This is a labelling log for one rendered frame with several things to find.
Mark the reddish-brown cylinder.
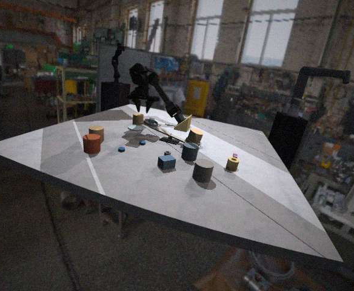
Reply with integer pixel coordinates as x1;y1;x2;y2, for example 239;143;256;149
83;134;101;155

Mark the tan cylinder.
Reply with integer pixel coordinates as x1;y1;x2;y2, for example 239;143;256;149
133;113;144;125
88;125;104;142
187;129;203;144

